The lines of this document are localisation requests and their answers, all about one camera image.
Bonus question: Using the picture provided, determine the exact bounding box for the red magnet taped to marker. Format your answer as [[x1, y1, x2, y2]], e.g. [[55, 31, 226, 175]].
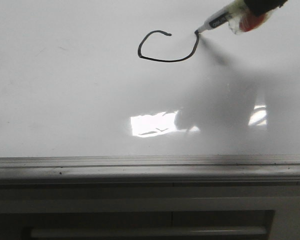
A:
[[228, 8, 274, 35]]

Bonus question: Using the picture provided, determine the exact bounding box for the grey aluminium whiteboard frame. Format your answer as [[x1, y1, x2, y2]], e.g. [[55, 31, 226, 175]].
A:
[[0, 154, 300, 240]]

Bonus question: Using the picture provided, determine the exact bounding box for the white black whiteboard marker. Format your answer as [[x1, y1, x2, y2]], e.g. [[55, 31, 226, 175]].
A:
[[195, 0, 249, 35]]

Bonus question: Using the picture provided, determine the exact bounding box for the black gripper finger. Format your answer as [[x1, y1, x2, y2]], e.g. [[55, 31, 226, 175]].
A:
[[243, 0, 287, 17]]

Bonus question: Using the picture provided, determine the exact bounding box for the white whiteboard surface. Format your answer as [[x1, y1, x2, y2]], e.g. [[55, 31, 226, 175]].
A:
[[0, 0, 300, 157]]

